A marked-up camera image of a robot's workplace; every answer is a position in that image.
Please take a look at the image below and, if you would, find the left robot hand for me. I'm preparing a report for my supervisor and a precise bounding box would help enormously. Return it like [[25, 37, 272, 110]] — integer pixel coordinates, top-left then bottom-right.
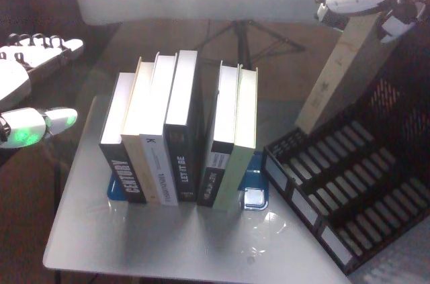
[[0, 32, 85, 149]]

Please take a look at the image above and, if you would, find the white book with K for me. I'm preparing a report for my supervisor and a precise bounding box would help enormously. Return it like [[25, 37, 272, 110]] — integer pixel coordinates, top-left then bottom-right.
[[139, 51, 179, 207]]

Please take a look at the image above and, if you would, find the cream book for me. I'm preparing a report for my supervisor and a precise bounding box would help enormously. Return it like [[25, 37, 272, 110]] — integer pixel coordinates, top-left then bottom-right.
[[294, 11, 390, 136]]

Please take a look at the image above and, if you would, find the black Let It Be book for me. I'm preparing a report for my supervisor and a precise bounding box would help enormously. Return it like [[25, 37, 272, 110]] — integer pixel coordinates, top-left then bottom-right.
[[163, 49, 199, 203]]

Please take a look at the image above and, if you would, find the black tripod stand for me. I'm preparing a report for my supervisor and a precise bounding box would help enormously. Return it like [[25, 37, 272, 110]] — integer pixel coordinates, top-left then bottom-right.
[[198, 18, 306, 70]]

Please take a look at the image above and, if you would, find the black file rack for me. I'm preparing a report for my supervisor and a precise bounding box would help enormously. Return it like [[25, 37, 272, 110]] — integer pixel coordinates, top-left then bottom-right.
[[261, 28, 430, 277]]

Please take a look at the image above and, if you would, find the light green book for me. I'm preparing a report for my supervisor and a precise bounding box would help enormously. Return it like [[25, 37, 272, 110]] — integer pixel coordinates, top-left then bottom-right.
[[213, 66, 259, 213]]

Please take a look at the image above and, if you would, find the black Century book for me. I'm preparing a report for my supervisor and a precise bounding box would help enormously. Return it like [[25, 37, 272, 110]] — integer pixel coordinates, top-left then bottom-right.
[[98, 72, 147, 203]]

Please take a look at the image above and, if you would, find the black book with white label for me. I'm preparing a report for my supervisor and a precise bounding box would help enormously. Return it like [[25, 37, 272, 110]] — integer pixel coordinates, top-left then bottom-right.
[[196, 60, 240, 207]]

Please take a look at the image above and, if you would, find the beige book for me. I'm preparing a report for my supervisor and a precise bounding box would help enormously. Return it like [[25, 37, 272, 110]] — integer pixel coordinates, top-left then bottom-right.
[[120, 56, 162, 204]]

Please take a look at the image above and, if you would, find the blue bookend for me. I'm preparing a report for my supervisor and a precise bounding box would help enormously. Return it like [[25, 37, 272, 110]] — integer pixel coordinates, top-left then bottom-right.
[[106, 151, 271, 211]]

